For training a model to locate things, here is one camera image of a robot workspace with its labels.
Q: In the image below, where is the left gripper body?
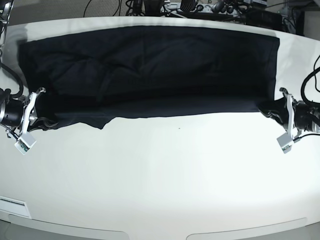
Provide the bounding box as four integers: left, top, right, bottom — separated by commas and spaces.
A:
278, 87, 307, 137

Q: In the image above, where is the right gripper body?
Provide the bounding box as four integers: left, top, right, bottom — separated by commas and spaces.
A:
14, 87, 46, 137

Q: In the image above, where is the dark navy T-shirt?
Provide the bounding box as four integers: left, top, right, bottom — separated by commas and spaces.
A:
18, 26, 280, 129

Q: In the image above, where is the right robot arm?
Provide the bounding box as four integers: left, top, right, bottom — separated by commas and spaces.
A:
0, 0, 58, 140

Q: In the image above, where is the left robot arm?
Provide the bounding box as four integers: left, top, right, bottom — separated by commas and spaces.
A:
258, 87, 320, 134

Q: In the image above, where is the black equipment box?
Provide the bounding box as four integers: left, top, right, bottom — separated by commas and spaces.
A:
245, 9, 283, 31

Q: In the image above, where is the white label sticker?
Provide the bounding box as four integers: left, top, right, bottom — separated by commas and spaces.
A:
0, 196, 32, 219

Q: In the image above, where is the white power strip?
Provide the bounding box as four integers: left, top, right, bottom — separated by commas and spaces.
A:
160, 0, 238, 17

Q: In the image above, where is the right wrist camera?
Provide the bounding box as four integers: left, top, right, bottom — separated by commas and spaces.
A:
14, 132, 37, 155

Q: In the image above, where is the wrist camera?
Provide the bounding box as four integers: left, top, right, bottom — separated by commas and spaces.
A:
277, 132, 294, 154
14, 132, 37, 155

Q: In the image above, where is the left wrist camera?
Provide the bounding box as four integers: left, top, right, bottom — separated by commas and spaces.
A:
277, 132, 294, 154

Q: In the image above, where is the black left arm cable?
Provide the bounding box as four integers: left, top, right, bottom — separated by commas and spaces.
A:
299, 54, 320, 106

